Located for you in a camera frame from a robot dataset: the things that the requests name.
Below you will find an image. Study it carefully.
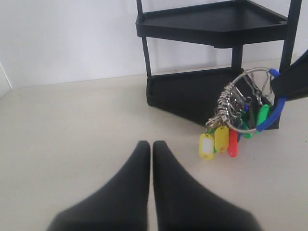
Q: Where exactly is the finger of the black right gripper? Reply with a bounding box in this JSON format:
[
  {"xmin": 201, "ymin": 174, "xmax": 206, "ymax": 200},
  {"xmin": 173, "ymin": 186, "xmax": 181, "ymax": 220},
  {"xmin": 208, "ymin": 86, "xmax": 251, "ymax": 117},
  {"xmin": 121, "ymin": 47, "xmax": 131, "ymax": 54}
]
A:
[{"xmin": 270, "ymin": 51, "xmax": 308, "ymax": 101}]

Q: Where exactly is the black metal shelf rack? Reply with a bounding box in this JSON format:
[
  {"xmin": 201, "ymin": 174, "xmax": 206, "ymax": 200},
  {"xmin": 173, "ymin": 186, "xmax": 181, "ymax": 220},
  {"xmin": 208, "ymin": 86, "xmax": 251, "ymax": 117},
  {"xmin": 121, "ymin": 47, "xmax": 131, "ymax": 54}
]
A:
[{"xmin": 135, "ymin": 0, "xmax": 303, "ymax": 130}]

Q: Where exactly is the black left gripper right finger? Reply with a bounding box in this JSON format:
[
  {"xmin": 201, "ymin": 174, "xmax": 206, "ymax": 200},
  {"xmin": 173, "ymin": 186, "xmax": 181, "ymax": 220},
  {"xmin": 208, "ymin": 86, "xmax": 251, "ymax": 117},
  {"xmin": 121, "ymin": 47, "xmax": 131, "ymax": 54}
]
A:
[{"xmin": 152, "ymin": 141, "xmax": 262, "ymax": 231}]

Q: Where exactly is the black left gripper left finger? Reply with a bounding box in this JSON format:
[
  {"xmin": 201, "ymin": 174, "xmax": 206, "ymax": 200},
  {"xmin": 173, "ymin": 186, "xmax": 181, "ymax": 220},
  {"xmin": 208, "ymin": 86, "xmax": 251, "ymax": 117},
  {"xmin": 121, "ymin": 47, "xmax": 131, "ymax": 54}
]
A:
[{"xmin": 48, "ymin": 141, "xmax": 151, "ymax": 231}]

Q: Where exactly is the bunch of coloured key tags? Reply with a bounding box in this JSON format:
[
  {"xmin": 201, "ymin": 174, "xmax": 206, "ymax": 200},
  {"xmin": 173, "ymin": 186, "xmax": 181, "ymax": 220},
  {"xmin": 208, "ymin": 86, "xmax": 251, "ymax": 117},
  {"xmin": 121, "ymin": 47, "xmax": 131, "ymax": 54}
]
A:
[{"xmin": 199, "ymin": 67, "xmax": 286, "ymax": 160}]

